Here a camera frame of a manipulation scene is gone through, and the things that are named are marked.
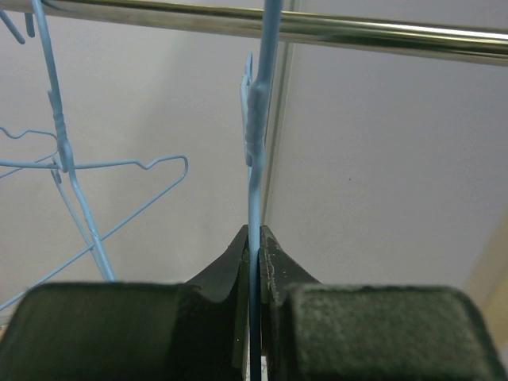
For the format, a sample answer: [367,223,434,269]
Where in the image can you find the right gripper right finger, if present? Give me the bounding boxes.
[260,227,507,380]

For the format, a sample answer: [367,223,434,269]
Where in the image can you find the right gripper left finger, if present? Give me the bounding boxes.
[1,228,249,380]

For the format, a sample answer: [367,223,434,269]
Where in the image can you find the blue wire hanger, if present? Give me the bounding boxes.
[240,1,283,380]
[1,1,189,310]
[1,1,70,171]

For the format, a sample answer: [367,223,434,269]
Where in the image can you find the metal hanging rod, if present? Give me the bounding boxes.
[0,0,508,67]

